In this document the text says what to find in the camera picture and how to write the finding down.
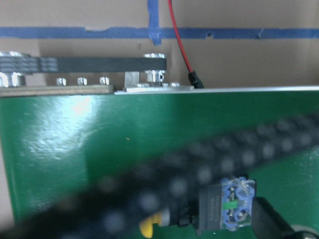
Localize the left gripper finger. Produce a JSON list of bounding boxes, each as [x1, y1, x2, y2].
[[251, 197, 296, 239]]

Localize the yellow push button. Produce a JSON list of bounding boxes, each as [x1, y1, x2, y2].
[[139, 176, 256, 239]]

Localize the green conveyor belt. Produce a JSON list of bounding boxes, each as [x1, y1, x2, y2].
[[0, 82, 319, 239]]

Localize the black braided cable sleeve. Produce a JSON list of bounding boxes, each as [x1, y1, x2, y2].
[[0, 112, 319, 239]]

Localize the red black power wire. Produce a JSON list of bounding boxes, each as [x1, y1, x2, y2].
[[166, 0, 205, 89]]

